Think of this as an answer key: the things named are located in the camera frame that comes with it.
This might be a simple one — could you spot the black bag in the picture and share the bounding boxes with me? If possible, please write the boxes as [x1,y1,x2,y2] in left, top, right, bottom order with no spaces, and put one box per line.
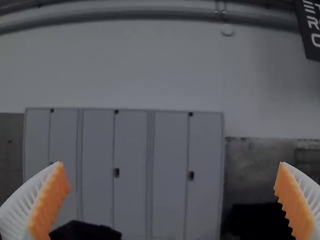
[48,219,123,240]

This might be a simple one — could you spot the round white wall fixture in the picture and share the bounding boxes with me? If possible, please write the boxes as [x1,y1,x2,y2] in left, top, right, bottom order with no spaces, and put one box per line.
[219,23,236,38]

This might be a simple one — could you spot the black wall banner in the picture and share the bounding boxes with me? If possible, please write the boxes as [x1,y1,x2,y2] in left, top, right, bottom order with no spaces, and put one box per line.
[293,0,320,62]

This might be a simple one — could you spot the grey cupboard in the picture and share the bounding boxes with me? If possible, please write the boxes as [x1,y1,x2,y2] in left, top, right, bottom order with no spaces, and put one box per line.
[23,107,82,226]
[149,110,225,240]
[80,108,152,240]

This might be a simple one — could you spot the grey wall pipe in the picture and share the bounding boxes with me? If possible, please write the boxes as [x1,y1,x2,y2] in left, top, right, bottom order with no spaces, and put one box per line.
[0,0,301,35]

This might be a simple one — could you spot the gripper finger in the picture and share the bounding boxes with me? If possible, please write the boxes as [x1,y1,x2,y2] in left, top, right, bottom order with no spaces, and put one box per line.
[0,160,72,240]
[273,160,320,240]

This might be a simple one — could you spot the black crate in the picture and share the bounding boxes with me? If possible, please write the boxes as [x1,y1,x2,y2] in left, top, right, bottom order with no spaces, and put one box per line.
[231,202,286,240]

